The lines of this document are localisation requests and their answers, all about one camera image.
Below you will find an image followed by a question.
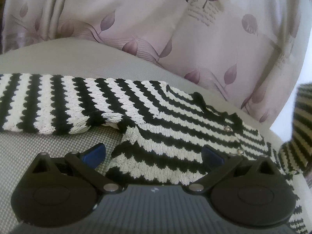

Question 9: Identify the black white striped knit sweater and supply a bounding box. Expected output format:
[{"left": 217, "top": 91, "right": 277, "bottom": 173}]
[{"left": 0, "top": 72, "right": 312, "bottom": 234}]

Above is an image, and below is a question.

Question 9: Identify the grey woven mattress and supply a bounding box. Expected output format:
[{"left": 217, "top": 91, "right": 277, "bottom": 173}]
[{"left": 0, "top": 37, "right": 312, "bottom": 234}]

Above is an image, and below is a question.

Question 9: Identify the pink leaf print curtain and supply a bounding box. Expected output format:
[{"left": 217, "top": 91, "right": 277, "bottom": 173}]
[{"left": 1, "top": 0, "right": 311, "bottom": 125}]

